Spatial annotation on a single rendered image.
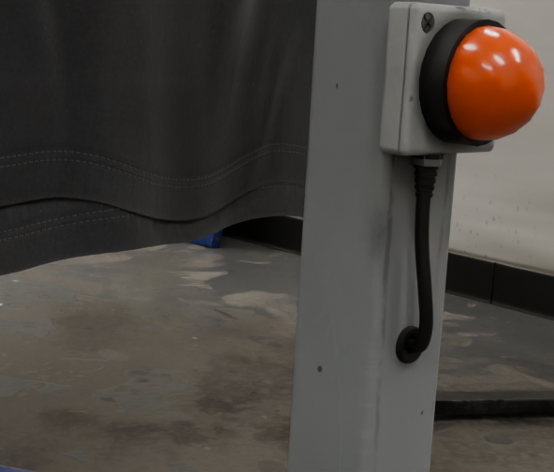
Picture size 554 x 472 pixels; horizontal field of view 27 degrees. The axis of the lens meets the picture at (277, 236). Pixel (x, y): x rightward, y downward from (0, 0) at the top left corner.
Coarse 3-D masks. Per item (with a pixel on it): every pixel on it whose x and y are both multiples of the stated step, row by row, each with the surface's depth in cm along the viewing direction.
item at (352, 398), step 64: (320, 0) 41; (384, 0) 39; (448, 0) 40; (320, 64) 42; (384, 64) 39; (320, 128) 42; (384, 128) 39; (320, 192) 42; (384, 192) 40; (448, 192) 42; (320, 256) 42; (384, 256) 40; (320, 320) 42; (384, 320) 41; (320, 384) 43; (384, 384) 42; (320, 448) 43; (384, 448) 42
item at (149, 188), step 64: (0, 0) 62; (64, 0) 64; (128, 0) 66; (192, 0) 70; (256, 0) 74; (0, 64) 62; (64, 64) 65; (128, 64) 67; (192, 64) 71; (256, 64) 75; (0, 128) 63; (64, 128) 65; (128, 128) 67; (192, 128) 72; (256, 128) 77; (0, 192) 64; (64, 192) 66; (128, 192) 68; (192, 192) 73; (256, 192) 78; (0, 256) 65; (64, 256) 67
